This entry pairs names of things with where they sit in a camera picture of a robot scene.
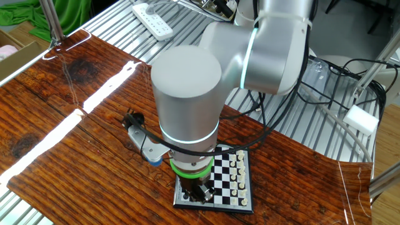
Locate white adapter block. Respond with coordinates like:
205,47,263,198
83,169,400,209
342,104,380,136

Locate clear plastic sheet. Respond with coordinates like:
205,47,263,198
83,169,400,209
307,57,348,94

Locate wood grain table mat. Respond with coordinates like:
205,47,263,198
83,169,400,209
0,28,375,225

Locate grey hose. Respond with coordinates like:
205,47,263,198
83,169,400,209
299,84,373,163

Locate black base connector plug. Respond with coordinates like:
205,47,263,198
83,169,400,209
213,0,236,19

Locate pink soft item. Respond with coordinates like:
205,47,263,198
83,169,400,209
0,44,19,62

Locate bright green cloth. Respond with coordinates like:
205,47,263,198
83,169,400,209
0,0,93,43

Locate black white magnetic chessboard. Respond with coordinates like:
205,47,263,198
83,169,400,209
172,143,254,215

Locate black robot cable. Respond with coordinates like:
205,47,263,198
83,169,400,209
123,0,319,157

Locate black cable bundle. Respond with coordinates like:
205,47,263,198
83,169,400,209
324,57,399,126

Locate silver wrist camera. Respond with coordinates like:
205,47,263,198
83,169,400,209
123,111,171,166

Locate aluminium frame post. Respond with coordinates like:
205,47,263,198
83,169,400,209
368,161,400,199
352,27,400,99
39,0,67,48

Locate brown cardboard box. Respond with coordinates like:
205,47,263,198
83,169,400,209
0,29,44,83

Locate white power strip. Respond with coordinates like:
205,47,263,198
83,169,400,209
131,2,174,42

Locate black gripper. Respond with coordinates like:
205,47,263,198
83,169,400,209
177,172,217,204

